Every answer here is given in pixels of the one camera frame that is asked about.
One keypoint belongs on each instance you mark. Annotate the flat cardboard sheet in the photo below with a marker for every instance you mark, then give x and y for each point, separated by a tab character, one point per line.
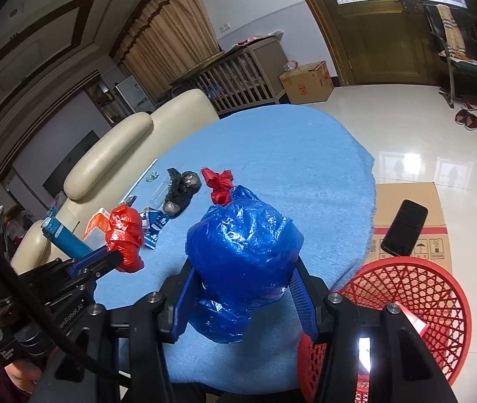
436	218

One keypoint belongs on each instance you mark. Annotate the striped cloth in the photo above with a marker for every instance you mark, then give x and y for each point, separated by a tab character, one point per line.
452	29

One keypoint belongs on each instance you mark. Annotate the dark wall television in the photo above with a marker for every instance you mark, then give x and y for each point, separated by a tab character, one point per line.
70	163

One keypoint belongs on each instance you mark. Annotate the metal frame chair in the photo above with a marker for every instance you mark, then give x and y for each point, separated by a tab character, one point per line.
469	67

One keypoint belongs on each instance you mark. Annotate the blue tablecloth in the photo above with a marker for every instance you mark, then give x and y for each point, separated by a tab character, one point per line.
284	155

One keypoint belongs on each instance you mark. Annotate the wooden double door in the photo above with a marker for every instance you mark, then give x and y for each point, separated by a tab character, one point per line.
372	42

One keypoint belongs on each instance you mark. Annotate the small dark packet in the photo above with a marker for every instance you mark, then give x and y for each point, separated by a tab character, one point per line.
130	200

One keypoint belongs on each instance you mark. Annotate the red plastic basket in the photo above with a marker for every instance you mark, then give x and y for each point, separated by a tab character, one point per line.
423	285

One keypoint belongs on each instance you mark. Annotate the cream leather sofa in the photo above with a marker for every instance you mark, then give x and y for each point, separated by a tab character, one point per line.
112	151

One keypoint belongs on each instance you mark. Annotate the wooden crib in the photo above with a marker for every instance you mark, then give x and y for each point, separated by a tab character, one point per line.
238	84

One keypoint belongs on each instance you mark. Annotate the orange white packet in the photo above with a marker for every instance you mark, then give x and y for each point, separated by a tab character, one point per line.
97	222

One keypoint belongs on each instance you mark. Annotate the black smartphone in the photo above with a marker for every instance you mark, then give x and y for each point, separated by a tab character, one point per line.
404	226

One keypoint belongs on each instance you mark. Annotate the blue foil snack wrapper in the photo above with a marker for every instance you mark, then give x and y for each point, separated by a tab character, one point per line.
154	226

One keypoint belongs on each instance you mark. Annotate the blue plastic bag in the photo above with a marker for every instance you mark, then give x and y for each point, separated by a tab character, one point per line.
242	252

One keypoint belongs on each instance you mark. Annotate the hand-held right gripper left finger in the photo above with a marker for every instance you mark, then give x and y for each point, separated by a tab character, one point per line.
183	302

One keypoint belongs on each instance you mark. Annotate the blue cylindrical tube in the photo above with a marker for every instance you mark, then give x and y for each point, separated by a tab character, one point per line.
64	237

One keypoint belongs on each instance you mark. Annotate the small knotted red bag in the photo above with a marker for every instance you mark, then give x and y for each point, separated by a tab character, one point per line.
220	187

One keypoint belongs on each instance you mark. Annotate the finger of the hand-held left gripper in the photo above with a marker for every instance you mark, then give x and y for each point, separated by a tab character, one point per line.
93	256
97	272

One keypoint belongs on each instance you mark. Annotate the white refrigerator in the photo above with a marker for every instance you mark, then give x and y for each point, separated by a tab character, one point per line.
131	92

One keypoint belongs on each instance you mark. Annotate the small green wrapper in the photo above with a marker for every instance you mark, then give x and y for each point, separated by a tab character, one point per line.
152	175

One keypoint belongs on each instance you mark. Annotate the beige curtain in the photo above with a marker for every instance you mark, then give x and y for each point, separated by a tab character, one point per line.
171	37

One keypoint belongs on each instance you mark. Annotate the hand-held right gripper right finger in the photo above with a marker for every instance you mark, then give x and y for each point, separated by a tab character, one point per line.
305	302

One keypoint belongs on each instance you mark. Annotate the person's left hand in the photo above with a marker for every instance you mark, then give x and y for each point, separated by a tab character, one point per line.
22	378

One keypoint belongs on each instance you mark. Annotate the brown cardboard box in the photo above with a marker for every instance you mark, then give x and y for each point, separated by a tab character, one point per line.
305	82

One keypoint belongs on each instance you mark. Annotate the red plastic bag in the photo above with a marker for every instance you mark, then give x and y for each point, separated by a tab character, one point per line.
125	235

